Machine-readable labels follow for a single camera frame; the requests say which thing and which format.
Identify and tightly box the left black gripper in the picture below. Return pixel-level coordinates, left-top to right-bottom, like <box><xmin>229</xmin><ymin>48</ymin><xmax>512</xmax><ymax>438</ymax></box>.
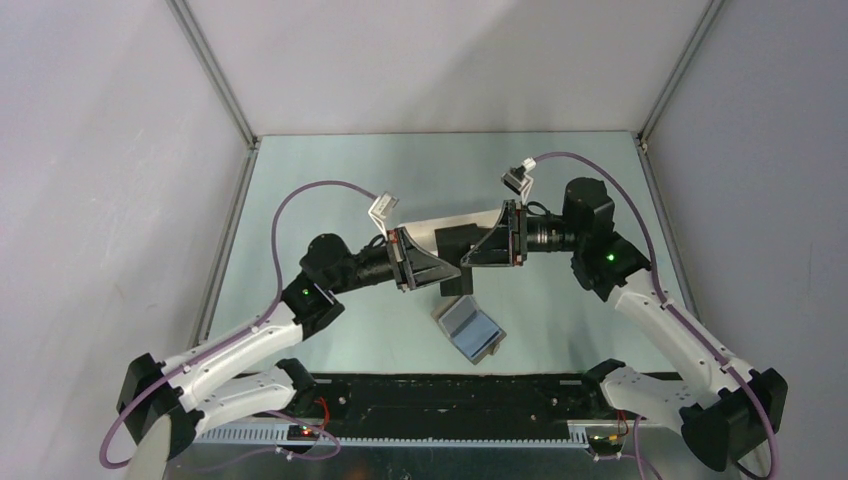
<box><xmin>329</xmin><ymin>227</ymin><xmax>460</xmax><ymax>295</ymax></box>

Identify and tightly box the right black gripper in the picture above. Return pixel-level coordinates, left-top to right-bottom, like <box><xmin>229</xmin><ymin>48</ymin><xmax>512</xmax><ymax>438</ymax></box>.
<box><xmin>460</xmin><ymin>200</ymin><xmax>584</xmax><ymax>268</ymax></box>

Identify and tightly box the white plastic tray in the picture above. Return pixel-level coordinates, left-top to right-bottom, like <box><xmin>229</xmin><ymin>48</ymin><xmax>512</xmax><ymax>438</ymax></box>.
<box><xmin>398</xmin><ymin>209</ymin><xmax>501</xmax><ymax>255</ymax></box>

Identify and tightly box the black credit card stack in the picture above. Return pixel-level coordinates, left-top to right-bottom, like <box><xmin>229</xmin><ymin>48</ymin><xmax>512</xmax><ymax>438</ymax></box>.
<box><xmin>434</xmin><ymin>224</ymin><xmax>490</xmax><ymax>266</ymax></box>

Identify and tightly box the silver metal card holder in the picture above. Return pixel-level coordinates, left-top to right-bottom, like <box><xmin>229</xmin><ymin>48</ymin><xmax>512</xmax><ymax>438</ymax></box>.
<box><xmin>431</xmin><ymin>295</ymin><xmax>507</xmax><ymax>365</ymax></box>

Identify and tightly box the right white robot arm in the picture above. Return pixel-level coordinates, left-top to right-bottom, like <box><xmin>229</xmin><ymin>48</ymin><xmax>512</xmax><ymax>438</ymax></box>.
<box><xmin>460</xmin><ymin>177</ymin><xmax>788</xmax><ymax>478</ymax></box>

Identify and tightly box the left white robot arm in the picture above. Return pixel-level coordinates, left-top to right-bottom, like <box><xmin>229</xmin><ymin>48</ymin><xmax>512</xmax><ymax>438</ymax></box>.
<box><xmin>116</xmin><ymin>227</ymin><xmax>478</xmax><ymax>458</ymax></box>

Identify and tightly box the left small circuit board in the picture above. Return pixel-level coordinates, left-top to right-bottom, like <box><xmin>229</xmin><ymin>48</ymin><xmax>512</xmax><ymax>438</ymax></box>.
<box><xmin>286</xmin><ymin>424</ymin><xmax>320</xmax><ymax>441</ymax></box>

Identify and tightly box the small circuit board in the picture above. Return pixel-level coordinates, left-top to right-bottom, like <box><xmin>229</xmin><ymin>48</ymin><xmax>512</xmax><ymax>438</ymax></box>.
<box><xmin>588</xmin><ymin>435</ymin><xmax>626</xmax><ymax>449</ymax></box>
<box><xmin>286</xmin><ymin>424</ymin><xmax>320</xmax><ymax>441</ymax></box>

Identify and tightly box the right small circuit board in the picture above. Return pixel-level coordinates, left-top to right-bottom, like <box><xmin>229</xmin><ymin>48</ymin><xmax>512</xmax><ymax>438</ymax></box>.
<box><xmin>588</xmin><ymin>435</ymin><xmax>626</xmax><ymax>449</ymax></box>

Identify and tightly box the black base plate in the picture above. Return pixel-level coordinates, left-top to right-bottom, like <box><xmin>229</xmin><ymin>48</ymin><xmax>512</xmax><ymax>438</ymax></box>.
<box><xmin>281</xmin><ymin>373</ymin><xmax>620</xmax><ymax>440</ymax></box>

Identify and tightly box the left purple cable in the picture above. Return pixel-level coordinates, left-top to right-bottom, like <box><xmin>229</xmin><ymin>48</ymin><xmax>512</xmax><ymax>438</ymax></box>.
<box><xmin>99</xmin><ymin>180</ymin><xmax>380</xmax><ymax>472</ymax></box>

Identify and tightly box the right aluminium frame post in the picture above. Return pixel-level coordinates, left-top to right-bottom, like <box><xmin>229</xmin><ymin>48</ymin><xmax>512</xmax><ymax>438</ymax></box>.
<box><xmin>636</xmin><ymin>0</ymin><xmax>727</xmax><ymax>153</ymax></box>

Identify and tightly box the aluminium frame post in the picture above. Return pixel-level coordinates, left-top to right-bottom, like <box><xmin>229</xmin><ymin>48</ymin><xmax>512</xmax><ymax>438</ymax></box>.
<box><xmin>166</xmin><ymin>0</ymin><xmax>257</xmax><ymax>149</ymax></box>
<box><xmin>636</xmin><ymin>0</ymin><xmax>727</xmax><ymax>153</ymax></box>

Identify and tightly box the white slotted cable duct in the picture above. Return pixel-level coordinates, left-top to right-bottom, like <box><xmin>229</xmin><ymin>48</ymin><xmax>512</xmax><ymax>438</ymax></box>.
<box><xmin>194</xmin><ymin>422</ymin><xmax>589</xmax><ymax>449</ymax></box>

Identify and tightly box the left aluminium frame post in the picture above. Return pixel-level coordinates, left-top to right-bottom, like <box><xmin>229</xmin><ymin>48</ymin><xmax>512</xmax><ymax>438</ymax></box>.
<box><xmin>166</xmin><ymin>0</ymin><xmax>257</xmax><ymax>149</ymax></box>

